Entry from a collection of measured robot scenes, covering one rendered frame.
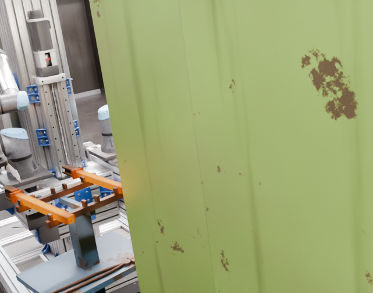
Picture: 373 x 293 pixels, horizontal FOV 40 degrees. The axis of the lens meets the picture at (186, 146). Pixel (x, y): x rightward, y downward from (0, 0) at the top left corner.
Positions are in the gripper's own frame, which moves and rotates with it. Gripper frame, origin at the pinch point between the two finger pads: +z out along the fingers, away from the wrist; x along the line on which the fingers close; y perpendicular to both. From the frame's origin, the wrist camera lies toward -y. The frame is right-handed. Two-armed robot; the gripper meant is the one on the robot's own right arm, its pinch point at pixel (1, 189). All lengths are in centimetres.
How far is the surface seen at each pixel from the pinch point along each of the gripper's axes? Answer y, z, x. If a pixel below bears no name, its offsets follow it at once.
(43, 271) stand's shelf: -31.8, 22.8, -1.6
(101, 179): -36.7, -4.4, -26.5
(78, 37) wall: 702, -12, -308
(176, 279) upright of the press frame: -89, 10, -22
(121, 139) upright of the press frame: -75, -27, -20
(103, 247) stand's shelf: -31.3, 22.8, -24.4
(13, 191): -23.5, -5.2, 0.3
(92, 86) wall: 702, 79, -317
